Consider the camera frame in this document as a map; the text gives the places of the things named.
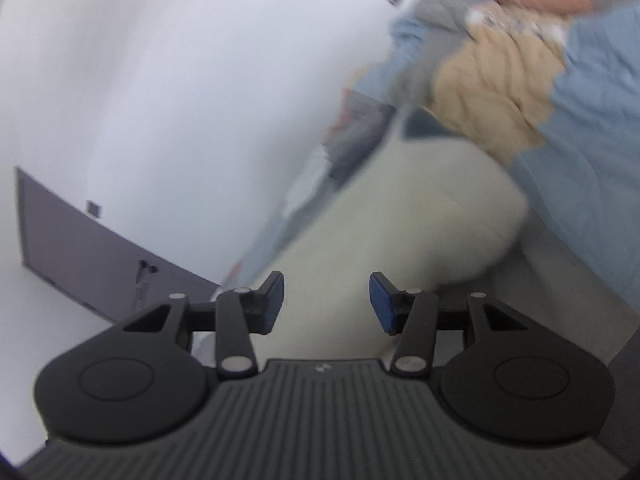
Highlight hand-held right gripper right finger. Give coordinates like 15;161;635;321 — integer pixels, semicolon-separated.
369;271;538;377

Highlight grey door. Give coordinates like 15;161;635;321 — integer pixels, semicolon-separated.
15;166;222;323

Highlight cream sweater with blue stripes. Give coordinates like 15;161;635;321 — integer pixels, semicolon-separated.
192;110;531;361

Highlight patchwork quilt bed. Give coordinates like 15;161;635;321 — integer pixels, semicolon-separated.
220;0;640;306

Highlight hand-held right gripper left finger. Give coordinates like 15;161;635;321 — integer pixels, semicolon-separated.
112;271;285;378

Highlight black door handle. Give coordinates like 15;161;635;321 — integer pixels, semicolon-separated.
137;259;160;286

